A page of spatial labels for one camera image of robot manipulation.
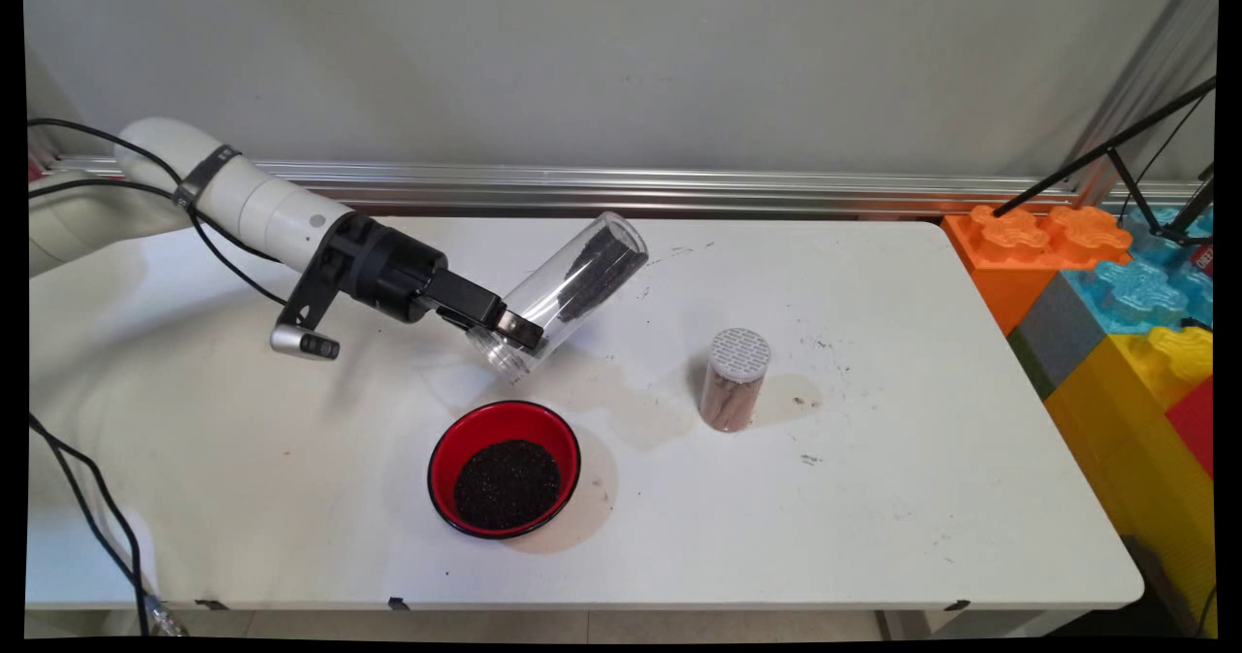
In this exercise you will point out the orange giant toy brick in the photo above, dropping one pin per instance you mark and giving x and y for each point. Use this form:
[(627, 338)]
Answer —
[(999, 275)]

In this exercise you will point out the blue giant toy brick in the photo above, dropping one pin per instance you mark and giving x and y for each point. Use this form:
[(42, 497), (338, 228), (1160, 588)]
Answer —
[(1135, 294)]

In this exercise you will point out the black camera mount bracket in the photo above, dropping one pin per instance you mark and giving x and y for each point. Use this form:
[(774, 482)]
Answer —
[(335, 260)]

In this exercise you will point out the small portion of black seeds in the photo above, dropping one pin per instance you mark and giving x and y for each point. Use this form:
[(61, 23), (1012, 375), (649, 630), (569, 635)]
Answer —
[(602, 270)]

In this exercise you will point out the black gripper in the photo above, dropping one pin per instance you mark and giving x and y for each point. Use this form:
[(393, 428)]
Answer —
[(412, 279)]

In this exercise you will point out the big red giant toy brick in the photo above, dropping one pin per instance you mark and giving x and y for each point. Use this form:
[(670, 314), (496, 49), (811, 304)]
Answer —
[(1195, 425)]

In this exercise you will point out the red printed label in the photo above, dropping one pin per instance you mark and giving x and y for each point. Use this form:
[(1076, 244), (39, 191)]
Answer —
[(1204, 261)]

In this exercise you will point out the clear plastic jar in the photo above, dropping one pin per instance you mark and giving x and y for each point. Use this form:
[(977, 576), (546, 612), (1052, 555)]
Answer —
[(539, 294)]

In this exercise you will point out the black tripod stand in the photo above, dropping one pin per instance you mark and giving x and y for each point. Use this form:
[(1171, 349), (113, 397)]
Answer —
[(1067, 172)]

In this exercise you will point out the large heap of black seeds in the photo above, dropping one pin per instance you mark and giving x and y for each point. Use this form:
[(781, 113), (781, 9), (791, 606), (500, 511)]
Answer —
[(507, 486)]

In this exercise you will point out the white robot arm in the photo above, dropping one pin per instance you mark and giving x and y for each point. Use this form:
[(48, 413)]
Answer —
[(262, 212)]

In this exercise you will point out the red bowl with black rim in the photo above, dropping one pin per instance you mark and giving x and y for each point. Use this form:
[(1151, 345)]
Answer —
[(452, 444)]

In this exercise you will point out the yellow giant toy brick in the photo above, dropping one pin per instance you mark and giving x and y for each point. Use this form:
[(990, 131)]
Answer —
[(1116, 440)]

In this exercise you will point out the grey giant toy brick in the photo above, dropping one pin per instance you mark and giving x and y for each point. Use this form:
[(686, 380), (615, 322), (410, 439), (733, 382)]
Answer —
[(1058, 338)]

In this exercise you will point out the clear jar with white lid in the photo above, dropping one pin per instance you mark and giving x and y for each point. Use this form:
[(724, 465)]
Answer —
[(735, 381)]

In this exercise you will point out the long aluminium rail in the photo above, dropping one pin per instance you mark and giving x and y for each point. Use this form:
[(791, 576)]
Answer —
[(679, 189)]

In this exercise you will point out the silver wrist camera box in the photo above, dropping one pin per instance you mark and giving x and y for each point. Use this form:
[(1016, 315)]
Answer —
[(303, 342)]

